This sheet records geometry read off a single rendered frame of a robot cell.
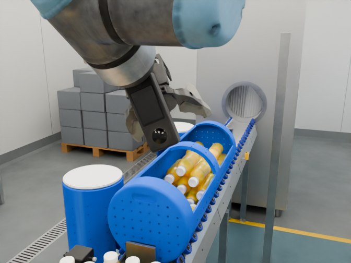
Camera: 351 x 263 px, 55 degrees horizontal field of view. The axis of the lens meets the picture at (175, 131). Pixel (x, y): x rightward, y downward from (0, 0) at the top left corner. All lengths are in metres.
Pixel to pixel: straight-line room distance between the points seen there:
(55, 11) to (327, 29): 5.69
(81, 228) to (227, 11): 1.41
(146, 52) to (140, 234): 0.78
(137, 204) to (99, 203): 0.50
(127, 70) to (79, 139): 4.65
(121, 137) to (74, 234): 3.12
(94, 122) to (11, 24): 1.68
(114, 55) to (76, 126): 4.63
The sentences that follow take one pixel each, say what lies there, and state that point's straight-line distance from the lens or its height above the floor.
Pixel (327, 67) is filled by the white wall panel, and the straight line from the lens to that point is 5.98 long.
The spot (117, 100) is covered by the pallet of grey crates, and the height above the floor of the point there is 0.85.
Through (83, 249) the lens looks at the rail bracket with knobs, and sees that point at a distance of 1.20.
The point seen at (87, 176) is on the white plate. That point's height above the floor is 1.04.
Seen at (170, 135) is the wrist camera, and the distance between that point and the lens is 0.49.
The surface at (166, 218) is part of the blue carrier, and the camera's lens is 1.06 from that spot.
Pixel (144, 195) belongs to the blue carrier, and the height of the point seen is 1.20.
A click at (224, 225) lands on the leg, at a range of 2.19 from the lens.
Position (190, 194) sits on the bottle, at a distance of 1.45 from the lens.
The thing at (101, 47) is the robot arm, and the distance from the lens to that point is 0.41.
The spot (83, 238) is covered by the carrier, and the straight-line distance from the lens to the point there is 1.66.
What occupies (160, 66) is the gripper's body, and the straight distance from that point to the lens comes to 0.55.
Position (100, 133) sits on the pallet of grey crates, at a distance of 4.84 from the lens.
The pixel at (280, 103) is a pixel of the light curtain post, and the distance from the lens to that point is 2.32.
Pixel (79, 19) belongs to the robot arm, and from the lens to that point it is 0.37.
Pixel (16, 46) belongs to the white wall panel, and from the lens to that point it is 5.18.
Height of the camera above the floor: 1.67
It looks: 16 degrees down
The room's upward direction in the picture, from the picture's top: straight up
